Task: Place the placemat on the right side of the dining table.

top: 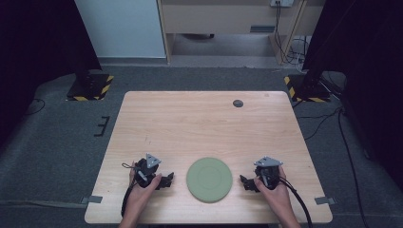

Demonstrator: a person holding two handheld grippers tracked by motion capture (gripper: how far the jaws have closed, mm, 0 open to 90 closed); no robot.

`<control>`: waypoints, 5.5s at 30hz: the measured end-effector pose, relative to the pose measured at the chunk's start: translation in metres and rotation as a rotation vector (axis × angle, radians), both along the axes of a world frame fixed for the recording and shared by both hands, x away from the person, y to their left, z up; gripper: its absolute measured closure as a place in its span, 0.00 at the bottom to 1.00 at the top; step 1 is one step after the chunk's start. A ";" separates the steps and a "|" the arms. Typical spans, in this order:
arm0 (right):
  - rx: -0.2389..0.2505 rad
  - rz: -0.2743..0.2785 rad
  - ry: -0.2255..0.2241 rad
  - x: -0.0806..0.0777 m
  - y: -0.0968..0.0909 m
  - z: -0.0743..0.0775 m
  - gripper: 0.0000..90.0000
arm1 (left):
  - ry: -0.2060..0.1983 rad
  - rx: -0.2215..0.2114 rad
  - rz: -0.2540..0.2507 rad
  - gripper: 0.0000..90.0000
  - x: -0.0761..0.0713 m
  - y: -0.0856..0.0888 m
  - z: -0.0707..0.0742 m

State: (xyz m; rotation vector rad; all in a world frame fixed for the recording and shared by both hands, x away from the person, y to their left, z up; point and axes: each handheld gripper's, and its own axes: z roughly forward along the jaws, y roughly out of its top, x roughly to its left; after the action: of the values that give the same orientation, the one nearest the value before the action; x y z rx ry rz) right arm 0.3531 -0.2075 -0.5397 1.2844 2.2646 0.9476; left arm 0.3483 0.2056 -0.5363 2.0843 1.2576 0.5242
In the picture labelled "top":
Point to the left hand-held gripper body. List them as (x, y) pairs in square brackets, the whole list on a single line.
[(147, 171)]

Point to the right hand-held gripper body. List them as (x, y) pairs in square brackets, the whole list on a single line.
[(268, 172)]

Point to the green round plate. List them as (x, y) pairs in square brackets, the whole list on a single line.
[(209, 180)]

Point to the person's left hand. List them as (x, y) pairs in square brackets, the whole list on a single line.
[(142, 196)]

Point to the person's right hand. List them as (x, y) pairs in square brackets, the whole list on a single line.
[(276, 199)]

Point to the grey round table grommet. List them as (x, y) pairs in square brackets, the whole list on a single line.
[(238, 103)]

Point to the black striped stand base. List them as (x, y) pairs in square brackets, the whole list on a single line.
[(90, 87), (305, 90)]

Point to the black curtain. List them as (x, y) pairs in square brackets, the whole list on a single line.
[(364, 72), (41, 63)]

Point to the white cabinet panel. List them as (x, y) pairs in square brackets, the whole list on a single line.
[(120, 28)]

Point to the light wooden desk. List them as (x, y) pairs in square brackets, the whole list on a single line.
[(221, 19)]

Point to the grey power strip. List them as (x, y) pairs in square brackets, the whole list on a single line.
[(281, 3)]

